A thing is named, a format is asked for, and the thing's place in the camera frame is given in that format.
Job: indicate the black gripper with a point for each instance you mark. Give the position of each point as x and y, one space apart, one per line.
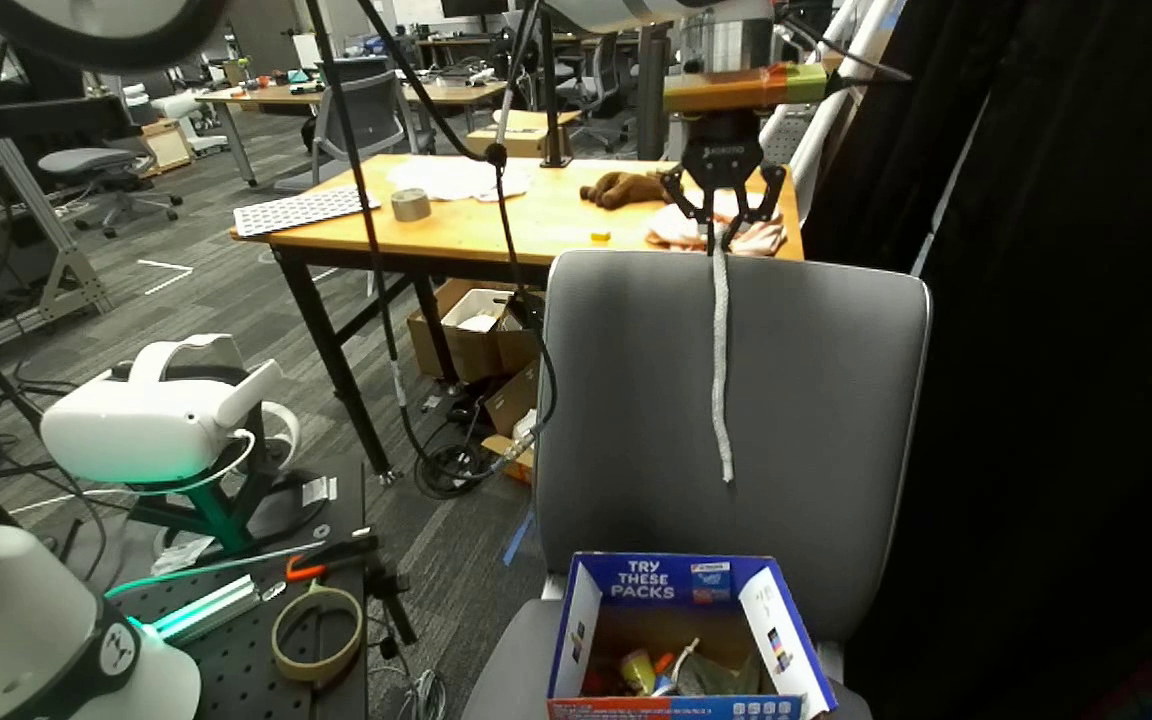
720 147

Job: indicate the white belt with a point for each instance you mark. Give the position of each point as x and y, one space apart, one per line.
720 372

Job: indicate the small cardboard box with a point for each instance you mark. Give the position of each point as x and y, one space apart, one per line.
516 138

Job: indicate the brown cardboard box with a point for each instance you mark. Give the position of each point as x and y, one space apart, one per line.
469 335

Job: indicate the blue cardboard box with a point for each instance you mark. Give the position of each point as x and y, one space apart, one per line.
580 626

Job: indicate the pink and white cloth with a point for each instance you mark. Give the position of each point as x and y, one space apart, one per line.
761 242

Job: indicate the brown stuffed toy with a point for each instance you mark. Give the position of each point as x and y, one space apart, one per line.
623 189

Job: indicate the white metal railing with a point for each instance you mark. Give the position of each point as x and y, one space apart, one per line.
821 123

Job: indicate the grey office chair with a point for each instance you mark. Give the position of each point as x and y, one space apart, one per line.
800 440
363 114

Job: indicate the wooden table with black legs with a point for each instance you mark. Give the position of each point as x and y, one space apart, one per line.
469 232

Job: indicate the white paper sheet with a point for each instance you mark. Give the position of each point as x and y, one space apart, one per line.
451 176

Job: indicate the long wooden desk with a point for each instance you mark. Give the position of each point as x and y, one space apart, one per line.
451 92

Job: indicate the grey tape roll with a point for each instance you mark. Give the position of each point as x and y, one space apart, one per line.
410 204

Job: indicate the black curtain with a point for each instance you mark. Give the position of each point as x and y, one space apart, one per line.
1069 363

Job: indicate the white keyboard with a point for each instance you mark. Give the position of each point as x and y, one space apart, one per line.
301 213

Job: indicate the yellow item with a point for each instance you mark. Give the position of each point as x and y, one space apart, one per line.
638 667

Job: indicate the green headset stand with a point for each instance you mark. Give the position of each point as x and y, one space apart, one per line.
209 512

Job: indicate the white VR headset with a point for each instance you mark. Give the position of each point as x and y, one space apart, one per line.
137 424

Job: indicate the grey round stool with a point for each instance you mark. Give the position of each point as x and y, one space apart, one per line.
88 164

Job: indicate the pale green tube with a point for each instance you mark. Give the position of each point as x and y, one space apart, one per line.
209 609

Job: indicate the black perforated breadboard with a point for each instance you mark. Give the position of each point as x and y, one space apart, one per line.
236 667

